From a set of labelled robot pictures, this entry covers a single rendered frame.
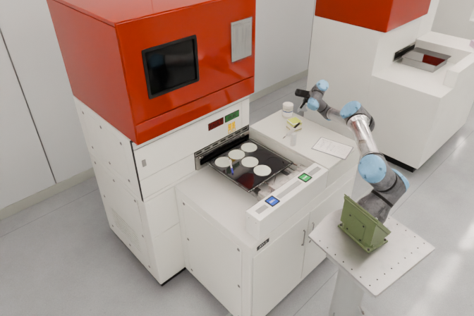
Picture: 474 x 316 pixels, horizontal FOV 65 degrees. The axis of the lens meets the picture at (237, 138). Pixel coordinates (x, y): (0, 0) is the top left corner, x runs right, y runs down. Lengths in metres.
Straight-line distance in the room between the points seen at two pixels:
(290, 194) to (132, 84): 0.93
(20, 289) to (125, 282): 0.71
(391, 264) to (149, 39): 1.48
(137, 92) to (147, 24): 0.30
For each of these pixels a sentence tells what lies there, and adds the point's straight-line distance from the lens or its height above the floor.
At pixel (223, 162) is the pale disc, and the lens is 2.23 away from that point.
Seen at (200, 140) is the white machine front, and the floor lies 1.04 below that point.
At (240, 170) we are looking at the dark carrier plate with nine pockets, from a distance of 2.17.
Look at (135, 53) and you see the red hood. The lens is 1.69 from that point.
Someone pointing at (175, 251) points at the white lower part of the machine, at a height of 0.29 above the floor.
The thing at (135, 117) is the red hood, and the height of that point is 1.38.
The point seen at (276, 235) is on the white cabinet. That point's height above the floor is 0.76.
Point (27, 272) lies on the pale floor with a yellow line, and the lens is 3.19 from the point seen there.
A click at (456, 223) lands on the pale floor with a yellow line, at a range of 3.54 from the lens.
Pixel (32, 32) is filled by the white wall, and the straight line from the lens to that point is 3.15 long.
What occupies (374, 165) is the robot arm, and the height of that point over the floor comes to 1.24.
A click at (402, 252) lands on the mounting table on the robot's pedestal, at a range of 2.00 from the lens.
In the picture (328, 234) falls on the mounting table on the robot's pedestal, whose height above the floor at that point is 0.82.
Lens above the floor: 2.25
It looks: 34 degrees down
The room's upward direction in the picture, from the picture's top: 1 degrees counter-clockwise
